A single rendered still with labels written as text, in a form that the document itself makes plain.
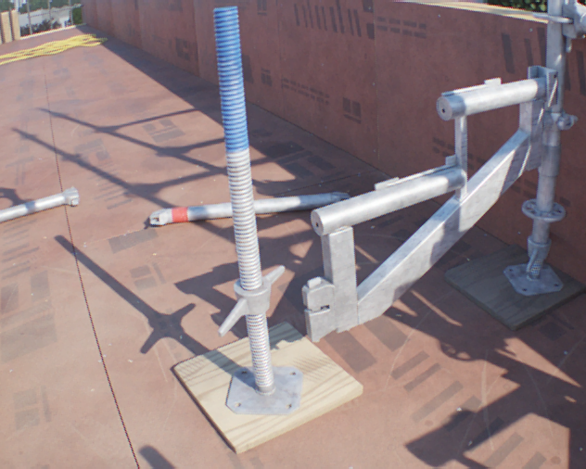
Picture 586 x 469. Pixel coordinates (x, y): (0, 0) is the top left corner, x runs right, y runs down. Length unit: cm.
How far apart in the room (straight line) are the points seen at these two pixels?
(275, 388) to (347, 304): 23
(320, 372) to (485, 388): 36
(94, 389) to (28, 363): 23
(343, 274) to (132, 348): 58
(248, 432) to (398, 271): 45
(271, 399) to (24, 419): 57
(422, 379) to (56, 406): 82
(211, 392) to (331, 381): 25
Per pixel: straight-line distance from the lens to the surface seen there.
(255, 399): 118
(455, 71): 183
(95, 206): 228
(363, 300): 117
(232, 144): 92
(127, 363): 138
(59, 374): 141
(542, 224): 149
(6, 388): 143
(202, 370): 128
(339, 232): 106
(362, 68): 229
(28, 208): 235
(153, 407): 124
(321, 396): 119
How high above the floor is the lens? 84
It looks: 26 degrees down
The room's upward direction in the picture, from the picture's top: 4 degrees counter-clockwise
